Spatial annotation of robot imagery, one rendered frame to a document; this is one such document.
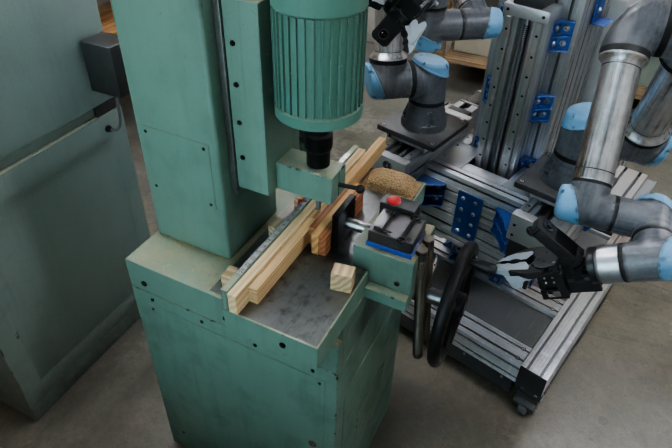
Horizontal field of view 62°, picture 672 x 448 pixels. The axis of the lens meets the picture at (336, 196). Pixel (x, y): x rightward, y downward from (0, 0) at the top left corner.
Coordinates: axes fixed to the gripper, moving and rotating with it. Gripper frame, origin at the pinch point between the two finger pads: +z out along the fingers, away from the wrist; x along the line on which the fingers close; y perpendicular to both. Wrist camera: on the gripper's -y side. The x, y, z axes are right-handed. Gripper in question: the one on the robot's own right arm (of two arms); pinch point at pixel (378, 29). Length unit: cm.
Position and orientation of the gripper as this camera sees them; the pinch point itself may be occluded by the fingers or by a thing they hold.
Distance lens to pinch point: 116.3
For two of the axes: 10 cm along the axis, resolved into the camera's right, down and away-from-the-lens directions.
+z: -4.5, 5.2, -7.3
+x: 7.2, 6.9, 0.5
